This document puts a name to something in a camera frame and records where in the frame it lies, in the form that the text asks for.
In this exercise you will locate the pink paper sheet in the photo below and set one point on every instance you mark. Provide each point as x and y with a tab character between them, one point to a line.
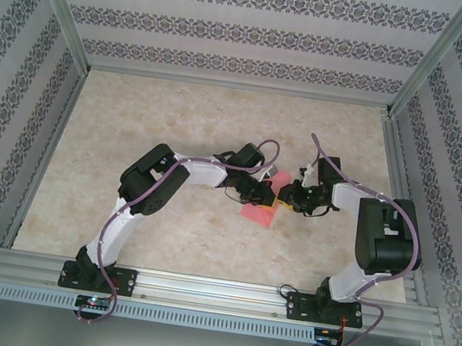
257	215

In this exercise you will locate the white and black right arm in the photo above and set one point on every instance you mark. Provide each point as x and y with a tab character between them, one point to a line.
345	196

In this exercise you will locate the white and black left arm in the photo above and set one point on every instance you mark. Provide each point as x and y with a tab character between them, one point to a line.
205	173

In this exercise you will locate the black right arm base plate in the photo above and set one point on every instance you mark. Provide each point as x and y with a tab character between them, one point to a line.
295	306

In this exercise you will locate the aluminium back rail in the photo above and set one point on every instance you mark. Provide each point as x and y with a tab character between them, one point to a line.
239	89

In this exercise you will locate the aluminium mounting rail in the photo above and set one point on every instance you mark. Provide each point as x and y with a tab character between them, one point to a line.
213	292

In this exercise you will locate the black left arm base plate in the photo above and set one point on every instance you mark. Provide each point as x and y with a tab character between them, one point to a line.
128	281

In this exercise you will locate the aluminium frame post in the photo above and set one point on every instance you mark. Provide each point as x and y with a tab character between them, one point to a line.
56	3
437	60

